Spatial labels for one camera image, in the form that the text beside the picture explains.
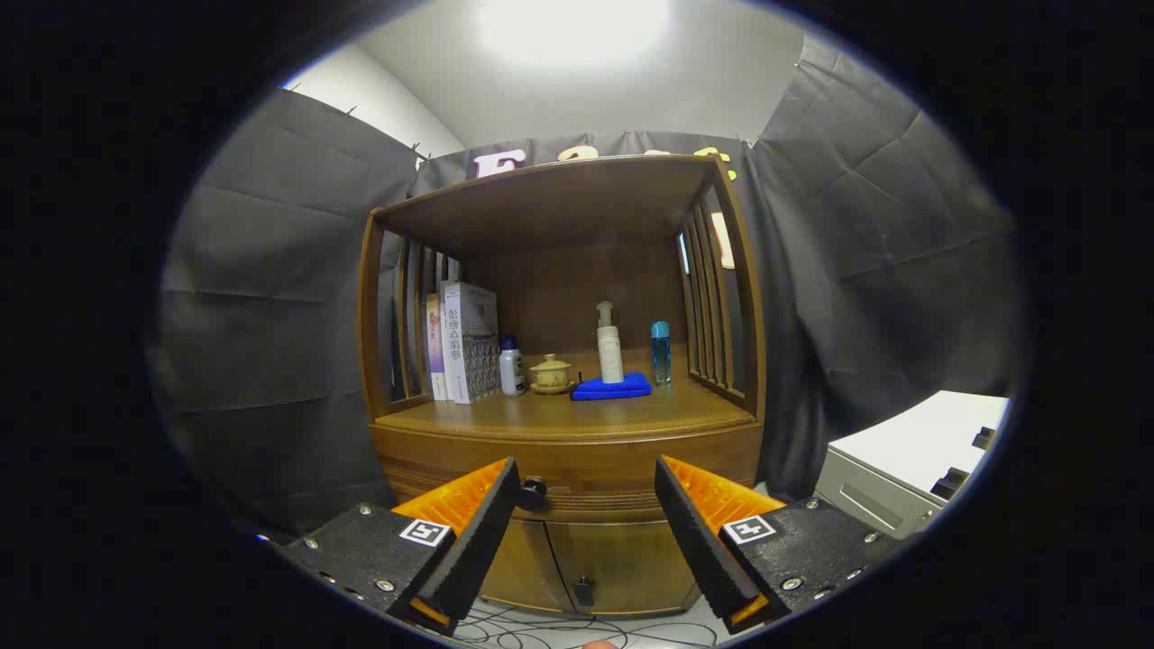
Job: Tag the clear blue bottle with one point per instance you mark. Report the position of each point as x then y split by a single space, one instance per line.
661 356

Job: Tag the wooden countertop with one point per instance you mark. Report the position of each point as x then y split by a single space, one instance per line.
631 415

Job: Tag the white pump bottle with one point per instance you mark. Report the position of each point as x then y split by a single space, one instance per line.
610 356

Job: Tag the wooden cabinet door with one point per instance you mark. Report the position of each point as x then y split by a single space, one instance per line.
527 568
631 563

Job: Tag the yellow lidded teacup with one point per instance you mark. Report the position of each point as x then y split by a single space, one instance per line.
551 372

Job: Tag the black drawer knob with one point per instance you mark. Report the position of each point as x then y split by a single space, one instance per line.
534 489

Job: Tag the wooden cabinet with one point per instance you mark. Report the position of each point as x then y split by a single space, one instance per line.
559 203

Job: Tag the wooden drawer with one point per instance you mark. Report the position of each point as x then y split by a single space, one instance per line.
586 460

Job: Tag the white grey appliance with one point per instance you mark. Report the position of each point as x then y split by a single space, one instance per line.
902 442

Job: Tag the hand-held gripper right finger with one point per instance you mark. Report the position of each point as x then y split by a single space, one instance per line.
699 541

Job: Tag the white bottle blue cap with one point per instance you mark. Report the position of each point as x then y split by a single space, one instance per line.
512 371

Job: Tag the thick white book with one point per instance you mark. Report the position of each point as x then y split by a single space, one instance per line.
469 342

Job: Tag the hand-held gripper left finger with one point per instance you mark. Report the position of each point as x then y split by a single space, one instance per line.
482 541

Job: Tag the blue folded cloth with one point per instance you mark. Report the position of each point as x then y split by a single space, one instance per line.
613 389

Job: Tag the thin purple book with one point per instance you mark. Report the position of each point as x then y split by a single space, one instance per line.
435 351

